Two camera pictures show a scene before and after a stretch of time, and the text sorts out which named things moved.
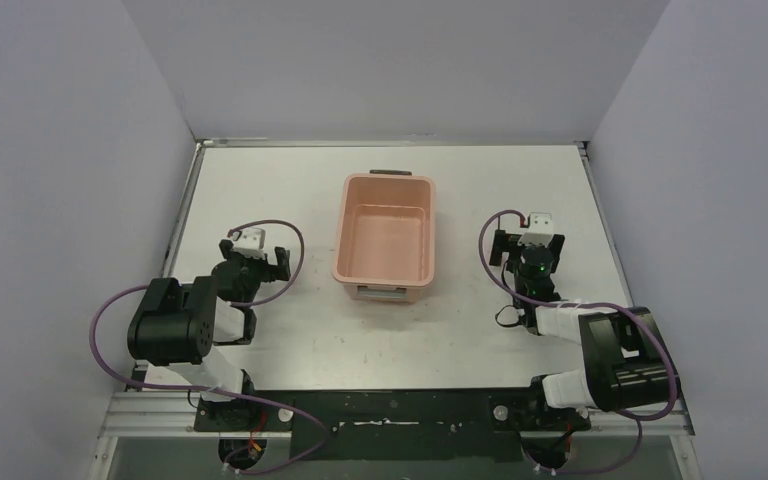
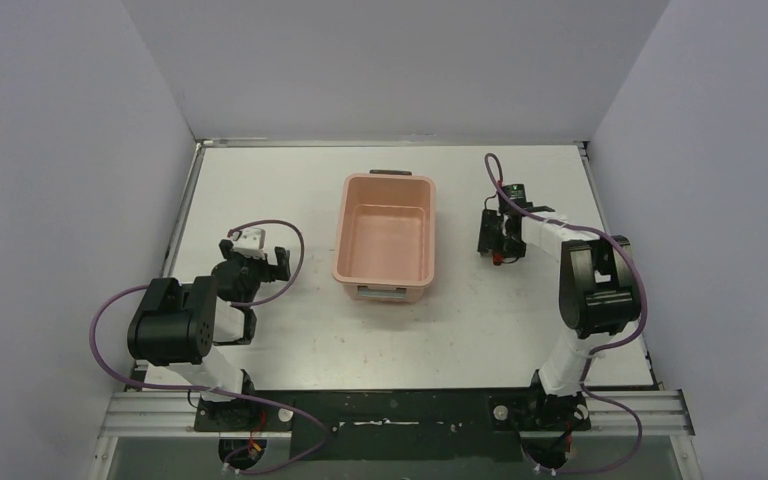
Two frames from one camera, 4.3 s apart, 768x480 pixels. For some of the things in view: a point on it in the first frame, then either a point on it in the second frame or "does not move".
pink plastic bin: x=385 y=236 does not move
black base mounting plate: x=391 y=425 does not move
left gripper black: x=278 y=264 does not move
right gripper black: x=511 y=246 -> x=489 y=241
